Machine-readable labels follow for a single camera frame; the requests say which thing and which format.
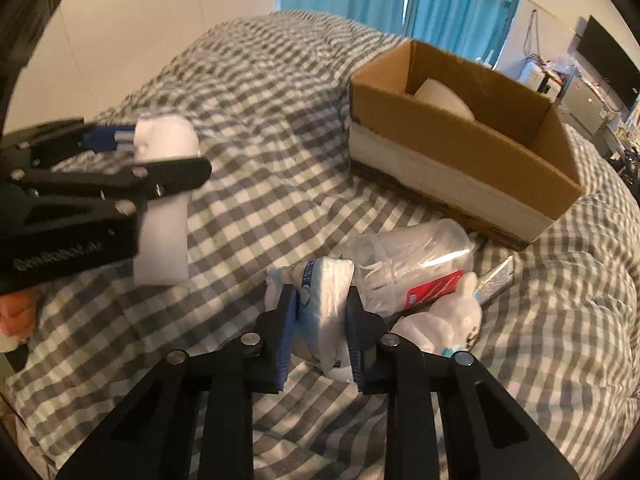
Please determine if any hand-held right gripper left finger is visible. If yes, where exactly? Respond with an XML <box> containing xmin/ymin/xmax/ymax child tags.
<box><xmin>55</xmin><ymin>284</ymin><xmax>300</xmax><ymax>480</ymax></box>

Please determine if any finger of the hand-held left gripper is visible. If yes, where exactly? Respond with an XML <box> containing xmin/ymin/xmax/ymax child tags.
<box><xmin>7</xmin><ymin>156</ymin><xmax>213</xmax><ymax>228</ymax></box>
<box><xmin>0</xmin><ymin>118</ymin><xmax>137</xmax><ymax>175</ymax></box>

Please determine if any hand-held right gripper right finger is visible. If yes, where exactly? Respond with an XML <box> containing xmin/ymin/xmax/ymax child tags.
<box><xmin>343</xmin><ymin>286</ymin><xmax>590</xmax><ymax>480</ymax></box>

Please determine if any white blue tissue pack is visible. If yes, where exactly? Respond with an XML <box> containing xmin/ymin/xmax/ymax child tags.
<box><xmin>264</xmin><ymin>257</ymin><xmax>357</xmax><ymax>384</ymax></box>

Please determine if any white rectangular foam block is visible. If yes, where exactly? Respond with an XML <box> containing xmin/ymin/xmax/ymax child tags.
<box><xmin>131</xmin><ymin>114</ymin><xmax>202</xmax><ymax>287</ymax></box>

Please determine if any brown cardboard box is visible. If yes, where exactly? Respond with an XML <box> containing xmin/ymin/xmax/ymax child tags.
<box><xmin>347</xmin><ymin>39</ymin><xmax>587</xmax><ymax>254</ymax></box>

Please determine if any person's left hand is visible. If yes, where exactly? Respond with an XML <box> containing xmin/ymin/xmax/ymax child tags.
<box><xmin>0</xmin><ymin>291</ymin><xmax>37</xmax><ymax>352</ymax></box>

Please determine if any white rabbit figurine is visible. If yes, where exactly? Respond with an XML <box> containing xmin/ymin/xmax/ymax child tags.
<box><xmin>389</xmin><ymin>272</ymin><xmax>484</xmax><ymax>361</ymax></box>

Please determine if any clear cotton swab jar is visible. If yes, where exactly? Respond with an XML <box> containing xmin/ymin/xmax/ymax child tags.
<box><xmin>342</xmin><ymin>218</ymin><xmax>477</xmax><ymax>319</ymax></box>

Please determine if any grey white checked blanket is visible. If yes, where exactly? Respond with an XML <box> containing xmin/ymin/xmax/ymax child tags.
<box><xmin>0</xmin><ymin>9</ymin><xmax>627</xmax><ymax>480</ymax></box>

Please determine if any white paper roll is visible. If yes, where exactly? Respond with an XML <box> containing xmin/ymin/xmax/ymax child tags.
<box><xmin>412</xmin><ymin>77</ymin><xmax>477</xmax><ymax>124</ymax></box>

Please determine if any white box appliance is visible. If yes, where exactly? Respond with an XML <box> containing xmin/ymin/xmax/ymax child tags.
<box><xmin>518</xmin><ymin>64</ymin><xmax>547</xmax><ymax>92</ymax></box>

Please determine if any grey cabinet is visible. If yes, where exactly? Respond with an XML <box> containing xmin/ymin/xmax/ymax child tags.
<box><xmin>559</xmin><ymin>74</ymin><xmax>612</xmax><ymax>135</ymax></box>

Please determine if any black flat screen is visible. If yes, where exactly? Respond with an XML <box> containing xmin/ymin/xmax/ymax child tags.
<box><xmin>576</xmin><ymin>14</ymin><xmax>640</xmax><ymax>112</ymax></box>

